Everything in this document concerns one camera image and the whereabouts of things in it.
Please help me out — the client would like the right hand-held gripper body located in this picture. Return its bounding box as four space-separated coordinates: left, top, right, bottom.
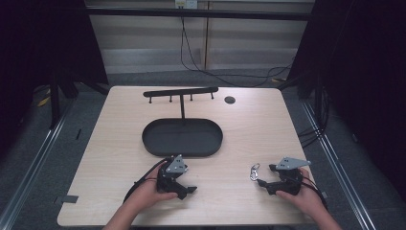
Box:
267 155 312 196

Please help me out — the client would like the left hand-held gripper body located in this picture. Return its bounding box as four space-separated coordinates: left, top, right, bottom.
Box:
155 153 190 195

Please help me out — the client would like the silver carabiner clip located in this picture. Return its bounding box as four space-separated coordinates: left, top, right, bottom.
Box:
249 162 261 182

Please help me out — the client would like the person's right hand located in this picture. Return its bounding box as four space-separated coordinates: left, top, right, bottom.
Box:
275 167 326 221

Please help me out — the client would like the person's left hand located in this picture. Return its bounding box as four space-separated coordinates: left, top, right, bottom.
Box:
125 162 179 218

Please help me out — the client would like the black hook stand with tray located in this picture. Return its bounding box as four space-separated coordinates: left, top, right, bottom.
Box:
141 86 224 158

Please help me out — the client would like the grey floor tape piece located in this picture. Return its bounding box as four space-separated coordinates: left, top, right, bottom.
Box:
53 194 79 205

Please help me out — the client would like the black curtain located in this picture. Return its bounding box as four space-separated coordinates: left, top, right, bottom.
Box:
286 0 406 202
0 0 109 154

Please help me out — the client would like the black metal stand leg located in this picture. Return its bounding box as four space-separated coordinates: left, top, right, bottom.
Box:
48 75 79 130

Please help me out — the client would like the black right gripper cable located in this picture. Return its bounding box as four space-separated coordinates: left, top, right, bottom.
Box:
299 174 329 211

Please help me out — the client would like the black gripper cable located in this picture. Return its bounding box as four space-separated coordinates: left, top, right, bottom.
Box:
299 174 329 211
123 156 173 203

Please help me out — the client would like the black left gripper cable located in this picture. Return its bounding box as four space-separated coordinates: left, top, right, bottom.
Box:
123 156 173 203

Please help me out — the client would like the metal floor rail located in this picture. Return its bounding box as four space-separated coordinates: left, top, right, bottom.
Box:
0 99 78 230
300 101 377 230

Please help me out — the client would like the bundle of black floor cables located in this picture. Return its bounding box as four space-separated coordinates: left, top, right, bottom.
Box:
297 85 331 149

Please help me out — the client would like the black wall cable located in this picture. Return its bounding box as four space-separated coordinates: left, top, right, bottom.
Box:
179 15 294 88

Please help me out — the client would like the black horizontal frame bar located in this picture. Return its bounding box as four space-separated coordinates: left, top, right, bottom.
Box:
85 7 314 22

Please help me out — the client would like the white wall outlet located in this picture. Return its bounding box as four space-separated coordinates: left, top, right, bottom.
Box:
174 0 198 10

